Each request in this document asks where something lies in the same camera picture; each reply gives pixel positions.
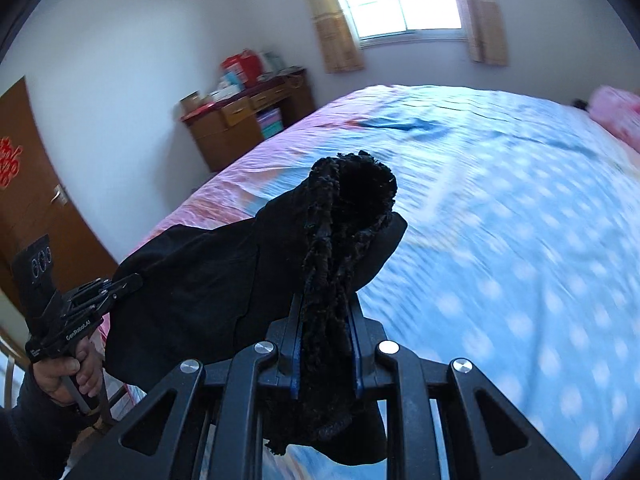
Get wooden desk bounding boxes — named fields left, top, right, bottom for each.
left=180, top=67, right=317, bottom=173

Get cardboard box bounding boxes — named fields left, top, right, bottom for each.
left=179, top=91, right=215, bottom=117

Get red gift box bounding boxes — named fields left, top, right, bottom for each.
left=221, top=49, right=264, bottom=87

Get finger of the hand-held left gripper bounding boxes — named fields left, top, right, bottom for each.
left=75, top=273, right=142, bottom=302
left=80, top=281, right=142, bottom=317

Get brown wooden door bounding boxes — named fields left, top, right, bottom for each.
left=0, top=76, right=121, bottom=321

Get person's left hand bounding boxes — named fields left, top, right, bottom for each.
left=31, top=337, right=104, bottom=408

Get red paper door decoration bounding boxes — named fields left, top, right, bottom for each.
left=0, top=136, right=21, bottom=191

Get beige curtain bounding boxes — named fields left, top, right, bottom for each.
left=297, top=0, right=366, bottom=75
left=450, top=0, right=511, bottom=67

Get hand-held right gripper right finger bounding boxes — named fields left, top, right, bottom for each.
left=350, top=297, right=583, bottom=480

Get dotted pastel bedsheet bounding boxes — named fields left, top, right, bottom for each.
left=100, top=84, right=640, bottom=480

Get pastel storage box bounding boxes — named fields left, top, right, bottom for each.
left=256, top=107, right=285, bottom=140

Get black pants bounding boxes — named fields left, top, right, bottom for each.
left=102, top=150, right=408, bottom=467

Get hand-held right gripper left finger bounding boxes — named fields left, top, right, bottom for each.
left=65, top=296, right=305, bottom=480

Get person's left forearm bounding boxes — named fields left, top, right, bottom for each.
left=0, top=370, right=81, bottom=480

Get pink pillow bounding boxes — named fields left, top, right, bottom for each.
left=587, top=85, right=640, bottom=153

